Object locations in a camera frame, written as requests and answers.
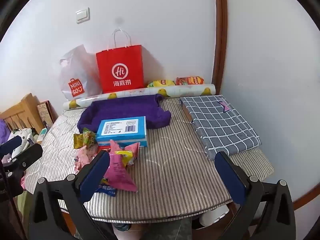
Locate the blue snack packet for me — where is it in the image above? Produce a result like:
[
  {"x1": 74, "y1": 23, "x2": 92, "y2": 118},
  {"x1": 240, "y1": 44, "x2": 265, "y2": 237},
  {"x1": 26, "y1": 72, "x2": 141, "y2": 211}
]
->
[{"x1": 96, "y1": 177, "x2": 117, "y2": 197}]

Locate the red snack packet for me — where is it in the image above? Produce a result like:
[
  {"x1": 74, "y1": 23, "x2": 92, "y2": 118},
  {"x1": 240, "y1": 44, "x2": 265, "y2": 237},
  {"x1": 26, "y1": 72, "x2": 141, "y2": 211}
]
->
[{"x1": 97, "y1": 141, "x2": 130, "y2": 152}]

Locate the blue tissue box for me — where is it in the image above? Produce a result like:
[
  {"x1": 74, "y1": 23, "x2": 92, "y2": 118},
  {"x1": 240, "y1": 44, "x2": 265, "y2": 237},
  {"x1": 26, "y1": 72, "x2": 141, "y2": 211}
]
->
[{"x1": 96, "y1": 116, "x2": 148, "y2": 148}]

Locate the red paper bag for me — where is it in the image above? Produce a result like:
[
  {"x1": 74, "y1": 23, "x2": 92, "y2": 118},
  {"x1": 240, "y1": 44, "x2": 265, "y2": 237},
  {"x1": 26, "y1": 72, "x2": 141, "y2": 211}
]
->
[{"x1": 96, "y1": 29, "x2": 145, "y2": 93}]

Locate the white round container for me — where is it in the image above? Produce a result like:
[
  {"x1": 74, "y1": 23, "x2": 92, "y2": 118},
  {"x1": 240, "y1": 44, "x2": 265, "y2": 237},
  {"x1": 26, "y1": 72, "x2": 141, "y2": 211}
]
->
[{"x1": 199, "y1": 205, "x2": 230, "y2": 227}]

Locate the white black spotted object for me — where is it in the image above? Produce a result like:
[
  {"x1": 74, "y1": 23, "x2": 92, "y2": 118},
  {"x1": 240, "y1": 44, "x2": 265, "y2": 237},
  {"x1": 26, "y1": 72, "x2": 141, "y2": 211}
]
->
[{"x1": 7, "y1": 127, "x2": 38, "y2": 155}]

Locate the green blanket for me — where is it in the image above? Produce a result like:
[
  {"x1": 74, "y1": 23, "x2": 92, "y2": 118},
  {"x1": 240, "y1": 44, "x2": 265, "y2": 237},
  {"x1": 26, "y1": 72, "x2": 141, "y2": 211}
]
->
[{"x1": 15, "y1": 192, "x2": 30, "y2": 230}]

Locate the fruit print paper roll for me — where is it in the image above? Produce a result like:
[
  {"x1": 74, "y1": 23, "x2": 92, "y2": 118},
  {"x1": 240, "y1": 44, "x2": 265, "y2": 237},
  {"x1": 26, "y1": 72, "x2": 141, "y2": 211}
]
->
[{"x1": 62, "y1": 84, "x2": 216, "y2": 110}]

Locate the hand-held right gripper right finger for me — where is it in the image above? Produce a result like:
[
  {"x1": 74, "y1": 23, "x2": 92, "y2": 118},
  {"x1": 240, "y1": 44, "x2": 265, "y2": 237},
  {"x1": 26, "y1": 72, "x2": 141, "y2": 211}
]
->
[{"x1": 214, "y1": 151, "x2": 297, "y2": 240}]

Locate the wooden door frame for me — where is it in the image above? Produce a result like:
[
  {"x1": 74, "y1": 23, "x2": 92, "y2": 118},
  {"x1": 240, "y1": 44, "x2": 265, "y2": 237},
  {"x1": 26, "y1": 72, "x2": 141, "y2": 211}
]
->
[{"x1": 212, "y1": 0, "x2": 228, "y2": 95}]

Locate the wooden baseboard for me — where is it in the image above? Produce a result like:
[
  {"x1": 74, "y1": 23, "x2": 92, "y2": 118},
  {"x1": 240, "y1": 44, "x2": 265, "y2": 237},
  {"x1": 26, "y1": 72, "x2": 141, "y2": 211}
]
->
[{"x1": 291, "y1": 177, "x2": 320, "y2": 212}]

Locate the yellow chips packet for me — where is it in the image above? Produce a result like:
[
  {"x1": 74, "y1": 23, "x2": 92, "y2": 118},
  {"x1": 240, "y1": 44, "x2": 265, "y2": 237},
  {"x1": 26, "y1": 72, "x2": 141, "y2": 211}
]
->
[{"x1": 147, "y1": 79, "x2": 175, "y2": 88}]

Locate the green snack packet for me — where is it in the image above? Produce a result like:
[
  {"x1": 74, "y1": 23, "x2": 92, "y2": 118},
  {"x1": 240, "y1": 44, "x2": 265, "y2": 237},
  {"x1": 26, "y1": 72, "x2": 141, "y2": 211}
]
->
[{"x1": 82, "y1": 127, "x2": 97, "y2": 145}]

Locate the grey checked folded cloth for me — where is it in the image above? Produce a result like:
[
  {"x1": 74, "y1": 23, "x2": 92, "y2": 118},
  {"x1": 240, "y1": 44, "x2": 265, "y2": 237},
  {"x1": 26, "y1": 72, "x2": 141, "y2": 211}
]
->
[{"x1": 179, "y1": 95, "x2": 261, "y2": 161}]

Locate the small pink snack packet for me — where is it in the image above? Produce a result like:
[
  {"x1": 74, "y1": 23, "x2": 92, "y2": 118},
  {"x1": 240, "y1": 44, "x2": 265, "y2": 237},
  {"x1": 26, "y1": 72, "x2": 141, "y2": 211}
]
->
[{"x1": 73, "y1": 155, "x2": 95, "y2": 174}]

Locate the white light switch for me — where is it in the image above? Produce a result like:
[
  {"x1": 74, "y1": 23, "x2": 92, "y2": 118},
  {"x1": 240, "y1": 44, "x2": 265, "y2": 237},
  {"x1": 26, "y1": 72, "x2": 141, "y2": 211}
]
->
[{"x1": 76, "y1": 7, "x2": 90, "y2": 24}]

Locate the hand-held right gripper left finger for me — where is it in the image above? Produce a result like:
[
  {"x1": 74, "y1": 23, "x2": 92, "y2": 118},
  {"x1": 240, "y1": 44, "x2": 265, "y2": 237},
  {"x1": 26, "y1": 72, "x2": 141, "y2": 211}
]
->
[{"x1": 27, "y1": 150, "x2": 118, "y2": 240}]

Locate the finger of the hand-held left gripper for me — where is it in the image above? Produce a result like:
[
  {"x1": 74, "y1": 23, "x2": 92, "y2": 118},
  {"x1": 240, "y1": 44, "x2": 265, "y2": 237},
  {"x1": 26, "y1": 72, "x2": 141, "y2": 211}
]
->
[
  {"x1": 0, "y1": 144, "x2": 43, "y2": 174},
  {"x1": 0, "y1": 135, "x2": 22, "y2": 157}
]

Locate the yellow snack packet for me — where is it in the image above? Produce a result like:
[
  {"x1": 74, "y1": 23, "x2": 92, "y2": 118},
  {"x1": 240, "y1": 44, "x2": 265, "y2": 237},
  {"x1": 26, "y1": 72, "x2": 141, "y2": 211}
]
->
[{"x1": 73, "y1": 133, "x2": 85, "y2": 150}]

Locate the light pink snack packet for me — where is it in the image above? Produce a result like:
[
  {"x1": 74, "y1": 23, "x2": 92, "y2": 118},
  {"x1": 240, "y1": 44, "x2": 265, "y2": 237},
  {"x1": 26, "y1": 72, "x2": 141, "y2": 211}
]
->
[{"x1": 76, "y1": 144, "x2": 102, "y2": 161}]

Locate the purple towel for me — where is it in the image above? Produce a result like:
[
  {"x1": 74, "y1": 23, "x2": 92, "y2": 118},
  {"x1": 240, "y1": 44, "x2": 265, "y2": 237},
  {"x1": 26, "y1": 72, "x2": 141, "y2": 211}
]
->
[{"x1": 77, "y1": 94, "x2": 172, "y2": 133}]

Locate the white plastic shopping bag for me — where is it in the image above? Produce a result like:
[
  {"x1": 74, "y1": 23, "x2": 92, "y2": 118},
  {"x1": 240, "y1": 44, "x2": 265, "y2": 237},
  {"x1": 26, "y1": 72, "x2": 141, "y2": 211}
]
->
[{"x1": 59, "y1": 44, "x2": 103, "y2": 100}]

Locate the orange chips packet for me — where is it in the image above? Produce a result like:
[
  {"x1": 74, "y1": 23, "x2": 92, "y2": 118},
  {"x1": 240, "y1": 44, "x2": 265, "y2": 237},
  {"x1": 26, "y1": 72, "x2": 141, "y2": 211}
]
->
[{"x1": 176, "y1": 76, "x2": 205, "y2": 85}]

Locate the purple cloth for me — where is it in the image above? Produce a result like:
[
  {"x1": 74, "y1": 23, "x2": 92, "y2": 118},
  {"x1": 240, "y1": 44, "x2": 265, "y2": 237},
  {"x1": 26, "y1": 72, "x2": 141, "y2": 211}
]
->
[{"x1": 0, "y1": 119, "x2": 10, "y2": 140}]

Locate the striped mattress pad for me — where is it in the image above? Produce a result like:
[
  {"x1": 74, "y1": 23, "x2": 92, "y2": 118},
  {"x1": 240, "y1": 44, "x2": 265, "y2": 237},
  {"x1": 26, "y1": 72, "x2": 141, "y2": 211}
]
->
[{"x1": 24, "y1": 97, "x2": 275, "y2": 224}]

